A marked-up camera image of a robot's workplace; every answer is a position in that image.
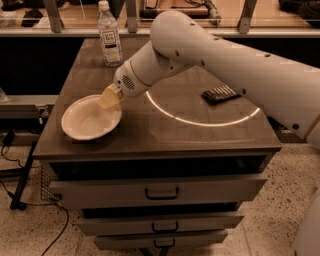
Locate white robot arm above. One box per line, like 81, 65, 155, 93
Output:
99, 11, 320, 148

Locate black floor cable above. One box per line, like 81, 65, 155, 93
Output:
0, 143, 70, 256

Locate black stand leg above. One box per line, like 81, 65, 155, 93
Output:
10, 142, 36, 210

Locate middle grey drawer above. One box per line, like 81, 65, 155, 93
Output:
76, 212, 244, 236

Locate wire mesh basket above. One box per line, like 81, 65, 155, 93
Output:
41, 168, 60, 202

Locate grey drawer cabinet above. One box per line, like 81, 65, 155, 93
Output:
32, 36, 283, 251

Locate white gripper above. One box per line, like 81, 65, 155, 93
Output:
98, 60, 149, 109

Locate top grey drawer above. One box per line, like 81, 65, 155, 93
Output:
50, 174, 267, 209

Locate clear plastic water bottle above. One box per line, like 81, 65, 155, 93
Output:
97, 0, 122, 67

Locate bottom grey drawer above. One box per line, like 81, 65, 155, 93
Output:
94, 230, 228, 250

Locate white paper bowl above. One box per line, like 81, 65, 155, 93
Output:
61, 95, 122, 140

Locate grey drawer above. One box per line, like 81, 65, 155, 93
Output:
50, 174, 267, 209
94, 230, 228, 250
76, 212, 244, 236

